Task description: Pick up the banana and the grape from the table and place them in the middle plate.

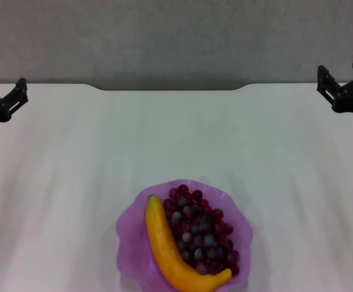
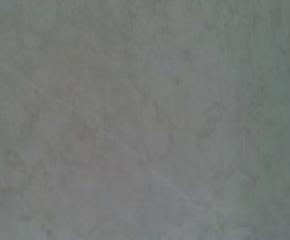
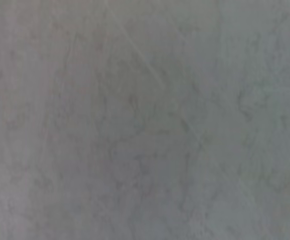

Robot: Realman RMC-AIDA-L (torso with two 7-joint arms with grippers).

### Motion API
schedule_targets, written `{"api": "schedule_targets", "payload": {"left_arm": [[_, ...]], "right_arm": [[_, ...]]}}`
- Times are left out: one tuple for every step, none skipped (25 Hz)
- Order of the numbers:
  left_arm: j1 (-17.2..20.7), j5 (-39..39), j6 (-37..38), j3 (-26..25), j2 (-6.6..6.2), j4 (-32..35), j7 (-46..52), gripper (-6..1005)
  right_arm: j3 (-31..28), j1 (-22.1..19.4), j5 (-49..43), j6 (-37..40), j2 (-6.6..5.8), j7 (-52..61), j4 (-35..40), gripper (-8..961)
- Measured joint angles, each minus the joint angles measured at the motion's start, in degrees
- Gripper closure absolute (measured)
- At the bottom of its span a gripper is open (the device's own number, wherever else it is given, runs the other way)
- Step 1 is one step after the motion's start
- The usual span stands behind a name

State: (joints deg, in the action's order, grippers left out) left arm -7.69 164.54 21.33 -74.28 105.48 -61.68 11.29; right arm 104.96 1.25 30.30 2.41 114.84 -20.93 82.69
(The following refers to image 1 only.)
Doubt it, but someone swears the dark red grape bunch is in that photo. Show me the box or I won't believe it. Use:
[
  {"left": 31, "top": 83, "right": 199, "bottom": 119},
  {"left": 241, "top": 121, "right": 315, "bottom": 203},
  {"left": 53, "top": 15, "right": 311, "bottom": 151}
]
[{"left": 163, "top": 184, "right": 241, "bottom": 276}]

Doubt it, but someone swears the yellow banana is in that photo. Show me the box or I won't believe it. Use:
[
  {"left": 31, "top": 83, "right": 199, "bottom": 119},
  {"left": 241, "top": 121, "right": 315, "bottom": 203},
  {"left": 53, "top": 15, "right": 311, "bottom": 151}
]
[{"left": 145, "top": 194, "right": 233, "bottom": 292}]

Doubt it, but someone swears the purple wavy plastic plate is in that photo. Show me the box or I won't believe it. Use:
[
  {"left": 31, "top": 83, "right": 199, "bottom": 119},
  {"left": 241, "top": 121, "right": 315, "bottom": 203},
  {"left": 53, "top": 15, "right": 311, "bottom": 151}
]
[{"left": 116, "top": 178, "right": 254, "bottom": 292}]

